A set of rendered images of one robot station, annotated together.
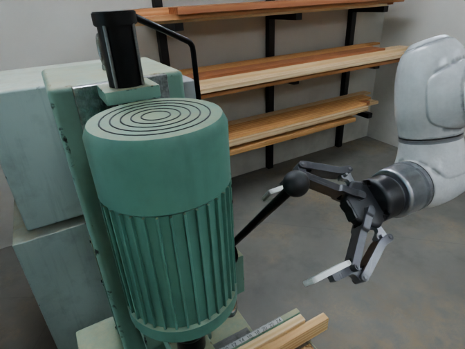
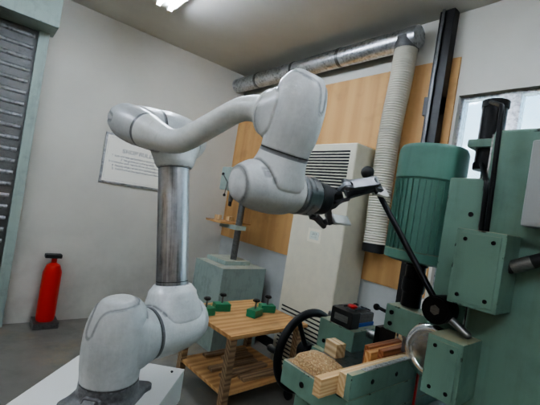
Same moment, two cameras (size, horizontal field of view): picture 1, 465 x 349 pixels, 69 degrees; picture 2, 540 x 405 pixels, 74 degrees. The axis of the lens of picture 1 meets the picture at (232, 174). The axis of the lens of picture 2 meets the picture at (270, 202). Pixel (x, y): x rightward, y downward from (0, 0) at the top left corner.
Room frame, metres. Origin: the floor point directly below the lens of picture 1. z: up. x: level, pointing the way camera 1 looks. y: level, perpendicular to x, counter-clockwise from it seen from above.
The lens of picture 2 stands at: (1.28, -0.52, 1.28)
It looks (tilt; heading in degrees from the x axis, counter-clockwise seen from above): 0 degrees down; 168
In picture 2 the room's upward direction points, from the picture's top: 9 degrees clockwise
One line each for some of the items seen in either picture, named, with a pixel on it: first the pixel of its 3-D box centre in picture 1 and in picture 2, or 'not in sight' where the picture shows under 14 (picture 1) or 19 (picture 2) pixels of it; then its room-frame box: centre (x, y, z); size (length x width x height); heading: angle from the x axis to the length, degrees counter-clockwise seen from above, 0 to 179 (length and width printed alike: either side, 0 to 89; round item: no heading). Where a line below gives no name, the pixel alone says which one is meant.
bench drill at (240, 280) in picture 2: not in sight; (235, 254); (-1.98, -0.10, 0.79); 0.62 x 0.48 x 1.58; 30
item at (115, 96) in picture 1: (124, 73); (492, 136); (0.53, 0.16, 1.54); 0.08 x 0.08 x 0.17; 28
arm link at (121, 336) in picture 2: not in sight; (117, 336); (0.23, -0.67, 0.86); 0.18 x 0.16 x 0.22; 133
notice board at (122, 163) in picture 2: not in sight; (137, 163); (-2.35, -1.11, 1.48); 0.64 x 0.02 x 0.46; 118
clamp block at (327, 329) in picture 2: not in sight; (348, 336); (0.22, 0.02, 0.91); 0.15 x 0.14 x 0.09; 118
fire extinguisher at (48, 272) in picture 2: not in sight; (49, 289); (-2.00, -1.58, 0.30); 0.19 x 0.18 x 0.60; 28
